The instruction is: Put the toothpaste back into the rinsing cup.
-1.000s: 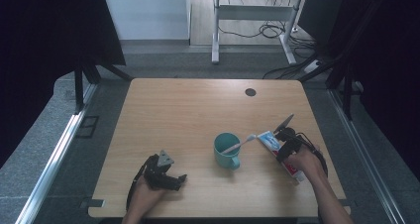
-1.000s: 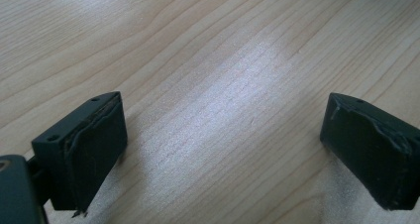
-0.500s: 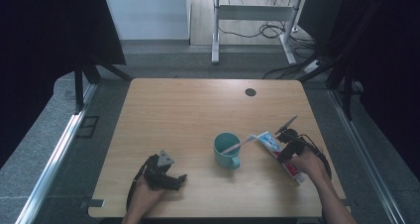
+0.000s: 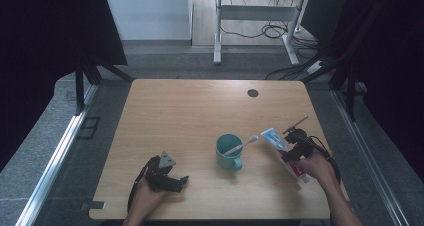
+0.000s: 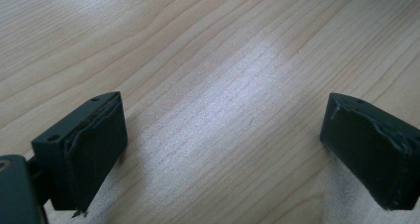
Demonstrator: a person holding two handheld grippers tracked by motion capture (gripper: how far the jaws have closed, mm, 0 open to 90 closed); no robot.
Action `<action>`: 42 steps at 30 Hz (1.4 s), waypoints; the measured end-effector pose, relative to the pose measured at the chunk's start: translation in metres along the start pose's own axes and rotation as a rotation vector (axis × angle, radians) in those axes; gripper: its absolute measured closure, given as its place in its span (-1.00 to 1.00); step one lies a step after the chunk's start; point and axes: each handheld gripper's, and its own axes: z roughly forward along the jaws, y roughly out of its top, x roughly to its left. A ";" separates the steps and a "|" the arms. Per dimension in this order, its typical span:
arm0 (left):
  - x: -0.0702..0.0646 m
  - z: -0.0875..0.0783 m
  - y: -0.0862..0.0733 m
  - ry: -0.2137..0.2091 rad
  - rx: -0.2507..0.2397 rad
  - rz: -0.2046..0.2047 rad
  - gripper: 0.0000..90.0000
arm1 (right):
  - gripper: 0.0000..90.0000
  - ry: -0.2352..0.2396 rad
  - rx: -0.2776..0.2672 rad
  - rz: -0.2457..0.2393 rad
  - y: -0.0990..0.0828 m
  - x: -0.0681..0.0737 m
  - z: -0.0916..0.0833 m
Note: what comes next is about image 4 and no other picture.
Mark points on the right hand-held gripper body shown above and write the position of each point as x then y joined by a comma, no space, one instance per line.
300,144

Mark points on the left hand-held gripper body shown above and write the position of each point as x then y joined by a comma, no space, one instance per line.
158,174

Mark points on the toothpaste tube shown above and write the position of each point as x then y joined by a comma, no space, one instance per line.
275,141

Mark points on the pink toothbrush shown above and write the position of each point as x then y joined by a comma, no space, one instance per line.
241,146

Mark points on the teal cup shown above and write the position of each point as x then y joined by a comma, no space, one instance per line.
228,159

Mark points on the person's left hand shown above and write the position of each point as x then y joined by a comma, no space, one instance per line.
145,197

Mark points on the person's right hand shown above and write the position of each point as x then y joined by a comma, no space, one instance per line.
318,167

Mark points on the dark round table grommet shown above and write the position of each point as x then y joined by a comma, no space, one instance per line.
252,93

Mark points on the black metal stand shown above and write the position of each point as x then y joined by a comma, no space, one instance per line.
350,92
80,89

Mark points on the white power strip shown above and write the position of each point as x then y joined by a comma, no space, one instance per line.
315,67

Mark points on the black curtain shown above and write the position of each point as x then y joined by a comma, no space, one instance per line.
50,52
390,69

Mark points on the aluminium floor rail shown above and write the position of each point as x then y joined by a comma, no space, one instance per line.
56,156
366,156

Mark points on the grey table foot bracket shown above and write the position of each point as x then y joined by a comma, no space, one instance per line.
93,205

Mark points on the white desk frame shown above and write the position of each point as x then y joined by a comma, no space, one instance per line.
256,12

